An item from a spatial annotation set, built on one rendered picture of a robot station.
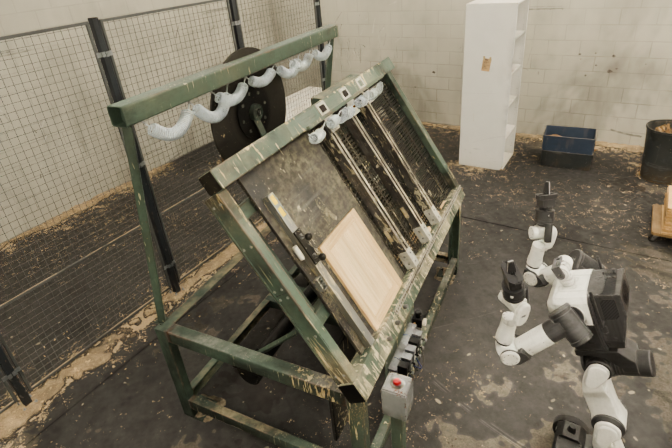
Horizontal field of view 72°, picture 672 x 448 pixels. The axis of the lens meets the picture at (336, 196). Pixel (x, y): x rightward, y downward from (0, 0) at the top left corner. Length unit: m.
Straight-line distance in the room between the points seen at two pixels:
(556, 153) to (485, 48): 1.66
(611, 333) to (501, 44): 4.25
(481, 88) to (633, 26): 2.08
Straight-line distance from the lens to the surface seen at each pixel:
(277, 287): 2.18
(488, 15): 5.99
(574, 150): 6.59
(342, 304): 2.41
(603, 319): 2.29
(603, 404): 2.70
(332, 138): 2.78
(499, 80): 6.09
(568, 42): 7.30
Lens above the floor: 2.73
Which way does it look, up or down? 28 degrees down
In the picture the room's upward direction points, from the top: 5 degrees counter-clockwise
